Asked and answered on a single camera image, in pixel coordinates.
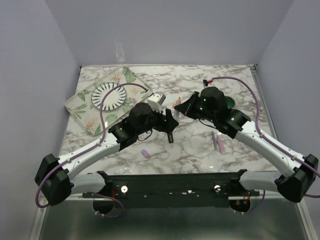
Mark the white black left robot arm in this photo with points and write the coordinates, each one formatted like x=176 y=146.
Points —
x=57 y=177

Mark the pink highlighter pen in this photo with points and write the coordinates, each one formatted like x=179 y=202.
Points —
x=220 y=145

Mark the grey pen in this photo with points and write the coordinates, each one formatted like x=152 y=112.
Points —
x=214 y=140

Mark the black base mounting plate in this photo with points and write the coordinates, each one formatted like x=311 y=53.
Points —
x=188 y=190

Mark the green ceramic cup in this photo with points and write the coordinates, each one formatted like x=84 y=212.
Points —
x=230 y=102

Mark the blue striped white plate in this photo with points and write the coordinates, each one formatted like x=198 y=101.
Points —
x=109 y=96

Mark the purple pen cap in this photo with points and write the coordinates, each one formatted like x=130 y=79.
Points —
x=145 y=153

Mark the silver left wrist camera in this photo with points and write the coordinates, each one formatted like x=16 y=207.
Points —
x=155 y=101

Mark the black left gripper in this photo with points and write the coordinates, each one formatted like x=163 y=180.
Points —
x=168 y=126

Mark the blue black highlighter pen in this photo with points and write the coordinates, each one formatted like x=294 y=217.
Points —
x=170 y=137

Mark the floral rectangular tray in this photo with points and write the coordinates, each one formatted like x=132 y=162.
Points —
x=80 y=107

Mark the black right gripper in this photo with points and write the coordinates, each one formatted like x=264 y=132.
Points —
x=187 y=108

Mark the clear champagne glass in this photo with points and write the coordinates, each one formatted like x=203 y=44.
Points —
x=119 y=51

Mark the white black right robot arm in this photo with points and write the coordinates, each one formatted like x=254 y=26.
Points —
x=295 y=172

